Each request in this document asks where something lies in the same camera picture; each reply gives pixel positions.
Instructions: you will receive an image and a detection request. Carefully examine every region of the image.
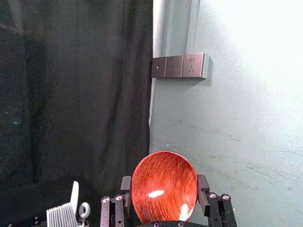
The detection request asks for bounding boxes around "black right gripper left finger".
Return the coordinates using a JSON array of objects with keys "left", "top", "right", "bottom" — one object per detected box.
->
[{"left": 100, "top": 175, "right": 133, "bottom": 227}]

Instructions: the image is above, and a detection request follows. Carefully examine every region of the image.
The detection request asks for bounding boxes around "red wooden spoon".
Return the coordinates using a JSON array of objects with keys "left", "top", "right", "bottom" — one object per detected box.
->
[{"left": 131, "top": 151, "right": 198, "bottom": 224}]

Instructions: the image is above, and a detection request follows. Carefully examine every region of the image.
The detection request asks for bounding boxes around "white ribbed plastic part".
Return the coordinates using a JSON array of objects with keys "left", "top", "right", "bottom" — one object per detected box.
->
[{"left": 45, "top": 181, "right": 80, "bottom": 227}]

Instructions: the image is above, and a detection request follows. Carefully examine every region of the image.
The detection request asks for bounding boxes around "dark wall socket panel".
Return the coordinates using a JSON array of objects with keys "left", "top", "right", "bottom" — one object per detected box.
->
[{"left": 151, "top": 52, "right": 213, "bottom": 80}]

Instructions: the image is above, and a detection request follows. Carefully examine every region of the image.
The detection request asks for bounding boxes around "small silver ring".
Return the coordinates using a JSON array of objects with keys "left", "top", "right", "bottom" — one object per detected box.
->
[{"left": 79, "top": 202, "right": 91, "bottom": 218}]

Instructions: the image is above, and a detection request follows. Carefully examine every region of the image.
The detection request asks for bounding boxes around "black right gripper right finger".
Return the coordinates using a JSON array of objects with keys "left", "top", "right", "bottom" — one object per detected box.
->
[{"left": 197, "top": 174, "right": 238, "bottom": 227}]

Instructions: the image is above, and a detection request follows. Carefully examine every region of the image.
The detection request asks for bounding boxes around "black curtain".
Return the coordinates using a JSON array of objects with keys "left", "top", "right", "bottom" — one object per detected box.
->
[{"left": 0, "top": 0, "right": 154, "bottom": 227}]

